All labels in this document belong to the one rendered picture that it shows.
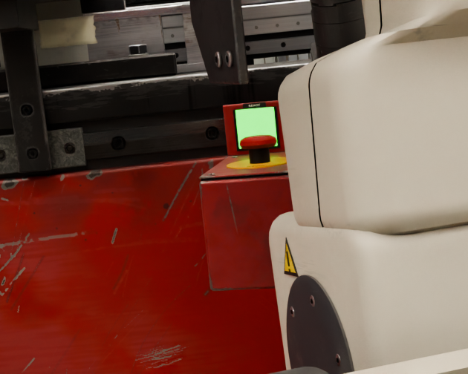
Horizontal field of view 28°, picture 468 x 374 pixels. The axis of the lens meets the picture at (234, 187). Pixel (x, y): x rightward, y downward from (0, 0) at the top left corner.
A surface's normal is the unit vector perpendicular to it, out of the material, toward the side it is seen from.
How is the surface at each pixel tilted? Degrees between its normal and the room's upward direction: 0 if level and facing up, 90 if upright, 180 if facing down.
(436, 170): 82
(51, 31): 90
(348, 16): 105
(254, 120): 90
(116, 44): 90
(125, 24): 90
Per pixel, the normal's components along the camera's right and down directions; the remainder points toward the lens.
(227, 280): -0.18, 0.17
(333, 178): -0.95, 0.14
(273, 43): 0.05, 0.15
